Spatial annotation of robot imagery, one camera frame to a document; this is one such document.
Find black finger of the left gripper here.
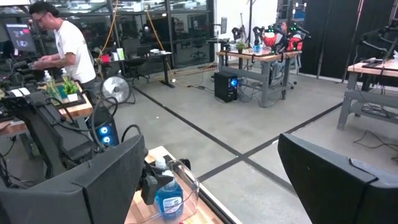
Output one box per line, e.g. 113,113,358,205
178,157,192,171
141,175,159,206

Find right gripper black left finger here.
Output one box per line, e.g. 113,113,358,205
0,134,146,224

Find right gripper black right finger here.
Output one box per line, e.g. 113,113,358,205
277,133,398,224

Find narrow clear plastic bin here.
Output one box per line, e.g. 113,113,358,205
133,158,201,224

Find black computer tower blue lights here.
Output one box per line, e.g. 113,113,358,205
90,107,121,147
213,71,239,103

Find black tray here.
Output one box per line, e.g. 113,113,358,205
54,93,87,109

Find round floor fan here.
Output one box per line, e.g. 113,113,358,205
99,74,137,106

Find small plant in white pot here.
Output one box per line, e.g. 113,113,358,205
62,80,80,103

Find black desk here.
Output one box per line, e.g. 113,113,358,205
102,51,175,90

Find green soap bottle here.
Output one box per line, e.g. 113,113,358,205
43,70,62,100
60,67,72,91

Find person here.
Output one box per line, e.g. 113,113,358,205
29,1,98,94
278,20,292,41

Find black curtain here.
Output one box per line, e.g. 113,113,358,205
300,0,398,80

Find computer monitor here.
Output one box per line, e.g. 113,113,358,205
5,23,37,54

